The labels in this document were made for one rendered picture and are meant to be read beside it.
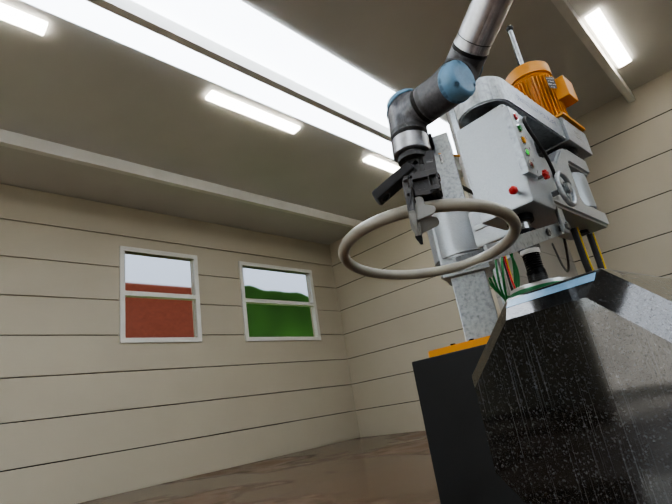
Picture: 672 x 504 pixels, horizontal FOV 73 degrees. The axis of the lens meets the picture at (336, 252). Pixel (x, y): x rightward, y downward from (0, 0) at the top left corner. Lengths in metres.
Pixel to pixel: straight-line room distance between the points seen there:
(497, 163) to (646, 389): 0.90
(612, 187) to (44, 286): 7.66
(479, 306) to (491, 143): 1.03
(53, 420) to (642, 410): 6.21
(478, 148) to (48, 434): 5.94
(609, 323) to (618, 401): 0.21
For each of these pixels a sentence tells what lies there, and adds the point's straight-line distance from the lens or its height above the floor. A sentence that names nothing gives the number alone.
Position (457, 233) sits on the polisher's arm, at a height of 1.37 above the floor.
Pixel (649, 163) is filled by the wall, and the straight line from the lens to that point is 7.32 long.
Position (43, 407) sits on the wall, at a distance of 6.74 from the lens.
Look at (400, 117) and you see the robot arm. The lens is 1.15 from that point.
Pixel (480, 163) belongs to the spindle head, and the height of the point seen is 1.37.
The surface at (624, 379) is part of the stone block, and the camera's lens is 1.51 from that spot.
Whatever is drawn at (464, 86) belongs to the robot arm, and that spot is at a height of 1.17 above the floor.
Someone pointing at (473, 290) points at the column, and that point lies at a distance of 2.64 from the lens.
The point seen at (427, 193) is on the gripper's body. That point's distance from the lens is 1.05.
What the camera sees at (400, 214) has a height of 0.95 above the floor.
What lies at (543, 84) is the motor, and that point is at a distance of 2.73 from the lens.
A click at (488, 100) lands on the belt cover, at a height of 1.59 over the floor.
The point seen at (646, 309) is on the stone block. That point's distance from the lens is 1.51.
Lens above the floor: 0.55
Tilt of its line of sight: 19 degrees up
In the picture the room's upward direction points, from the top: 9 degrees counter-clockwise
